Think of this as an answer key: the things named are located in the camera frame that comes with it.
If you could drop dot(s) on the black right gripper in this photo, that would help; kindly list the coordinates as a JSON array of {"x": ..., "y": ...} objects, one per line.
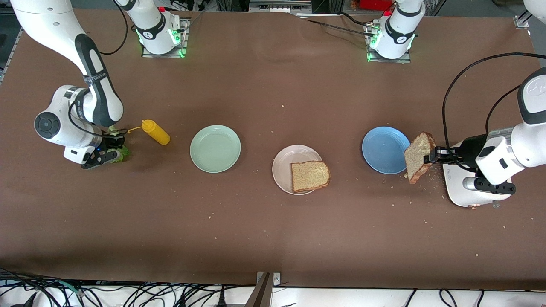
[{"x": 111, "y": 142}]

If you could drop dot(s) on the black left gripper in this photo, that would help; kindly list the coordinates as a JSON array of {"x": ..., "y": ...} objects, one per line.
[{"x": 470, "y": 150}]

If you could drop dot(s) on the green lettuce leaf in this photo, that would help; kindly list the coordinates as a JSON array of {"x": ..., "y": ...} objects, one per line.
[{"x": 124, "y": 153}]

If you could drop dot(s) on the brown bread slice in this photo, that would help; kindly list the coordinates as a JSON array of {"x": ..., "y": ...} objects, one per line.
[
  {"x": 310, "y": 176},
  {"x": 416, "y": 157}
]

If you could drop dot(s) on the yellow squeeze bottle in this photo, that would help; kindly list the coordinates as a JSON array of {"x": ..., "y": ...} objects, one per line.
[{"x": 158, "y": 134}]

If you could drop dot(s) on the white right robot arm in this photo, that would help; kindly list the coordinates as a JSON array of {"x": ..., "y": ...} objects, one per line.
[{"x": 51, "y": 25}]

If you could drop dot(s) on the blue plate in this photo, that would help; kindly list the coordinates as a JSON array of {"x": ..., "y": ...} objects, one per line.
[{"x": 384, "y": 150}]

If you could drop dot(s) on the pale green plate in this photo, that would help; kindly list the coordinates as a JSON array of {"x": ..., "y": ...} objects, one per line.
[{"x": 215, "y": 149}]

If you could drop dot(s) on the beige plate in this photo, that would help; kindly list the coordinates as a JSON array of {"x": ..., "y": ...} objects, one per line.
[{"x": 283, "y": 170}]

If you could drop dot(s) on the white toaster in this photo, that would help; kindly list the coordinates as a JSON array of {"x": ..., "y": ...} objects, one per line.
[{"x": 454, "y": 187}]

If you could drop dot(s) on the red box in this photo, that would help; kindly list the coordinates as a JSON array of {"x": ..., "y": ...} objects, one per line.
[{"x": 375, "y": 4}]

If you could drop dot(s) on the black power plug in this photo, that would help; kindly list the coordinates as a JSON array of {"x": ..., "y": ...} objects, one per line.
[{"x": 221, "y": 299}]

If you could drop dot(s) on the grey metal box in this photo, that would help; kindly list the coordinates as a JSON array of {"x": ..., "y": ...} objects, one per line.
[{"x": 277, "y": 6}]

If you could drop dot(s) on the grey aluminium profile beam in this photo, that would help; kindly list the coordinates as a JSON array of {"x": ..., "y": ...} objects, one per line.
[{"x": 260, "y": 296}]

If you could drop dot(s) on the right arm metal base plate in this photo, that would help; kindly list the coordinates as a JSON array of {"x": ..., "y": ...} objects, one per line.
[{"x": 147, "y": 54}]

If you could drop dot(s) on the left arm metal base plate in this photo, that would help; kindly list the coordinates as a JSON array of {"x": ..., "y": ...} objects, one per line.
[{"x": 401, "y": 61}]

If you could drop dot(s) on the aluminium frame corner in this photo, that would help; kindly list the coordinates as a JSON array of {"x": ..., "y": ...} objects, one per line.
[
  {"x": 521, "y": 22},
  {"x": 10, "y": 53}
]

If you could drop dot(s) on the silver metal bracket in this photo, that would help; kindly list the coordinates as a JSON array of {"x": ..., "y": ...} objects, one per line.
[{"x": 276, "y": 279}]

